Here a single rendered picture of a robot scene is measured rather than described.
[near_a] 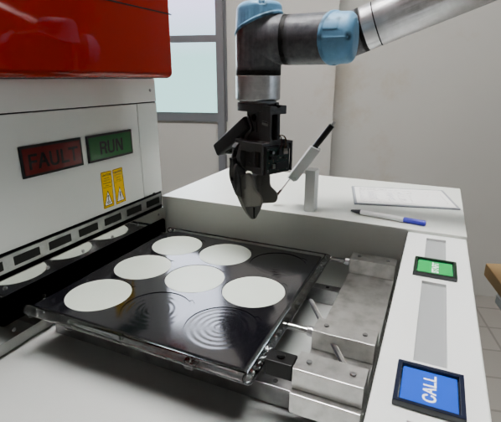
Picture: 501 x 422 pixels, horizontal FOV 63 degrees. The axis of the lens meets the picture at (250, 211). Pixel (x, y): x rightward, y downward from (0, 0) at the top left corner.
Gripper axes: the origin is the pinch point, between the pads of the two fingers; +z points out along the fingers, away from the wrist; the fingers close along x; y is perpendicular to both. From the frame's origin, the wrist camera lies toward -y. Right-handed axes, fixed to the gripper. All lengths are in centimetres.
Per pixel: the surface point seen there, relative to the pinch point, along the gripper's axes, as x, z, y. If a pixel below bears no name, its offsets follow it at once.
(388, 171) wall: 157, 26, -67
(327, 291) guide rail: 6.4, 13.4, 14.2
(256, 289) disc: -9.2, 8.1, 12.6
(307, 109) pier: 112, -9, -90
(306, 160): 11.3, -8.8, 3.3
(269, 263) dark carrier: -1.1, 8.2, 6.6
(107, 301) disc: -28.9, 8.1, 1.1
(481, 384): -12.3, 2.1, 46.8
